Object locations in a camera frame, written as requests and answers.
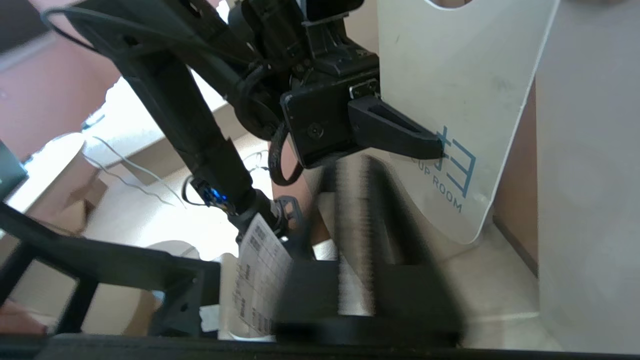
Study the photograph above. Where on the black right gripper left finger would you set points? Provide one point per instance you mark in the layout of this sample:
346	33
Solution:
315	305

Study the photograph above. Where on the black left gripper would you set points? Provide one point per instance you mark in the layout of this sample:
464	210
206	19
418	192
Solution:
320	125

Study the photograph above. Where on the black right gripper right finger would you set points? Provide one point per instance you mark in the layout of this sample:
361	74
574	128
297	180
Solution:
405	300

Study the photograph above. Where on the blue and white door hanger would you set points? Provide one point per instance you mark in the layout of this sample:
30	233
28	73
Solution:
450	75

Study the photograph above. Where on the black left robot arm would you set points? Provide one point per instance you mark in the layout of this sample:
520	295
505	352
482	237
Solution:
190	115

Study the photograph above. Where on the white printed paper label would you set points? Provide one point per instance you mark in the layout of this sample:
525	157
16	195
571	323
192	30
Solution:
260	270

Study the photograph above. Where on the round beige base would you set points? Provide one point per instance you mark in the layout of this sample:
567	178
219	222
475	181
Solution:
170	248

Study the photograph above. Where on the cardboard box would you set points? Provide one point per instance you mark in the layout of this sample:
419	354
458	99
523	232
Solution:
80	200

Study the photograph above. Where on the white low platform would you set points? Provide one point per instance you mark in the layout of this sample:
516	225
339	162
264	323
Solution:
130	110

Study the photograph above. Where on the white desk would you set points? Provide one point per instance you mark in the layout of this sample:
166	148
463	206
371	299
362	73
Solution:
45	160

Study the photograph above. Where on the black metal truss frame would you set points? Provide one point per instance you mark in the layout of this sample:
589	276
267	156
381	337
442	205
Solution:
125	262

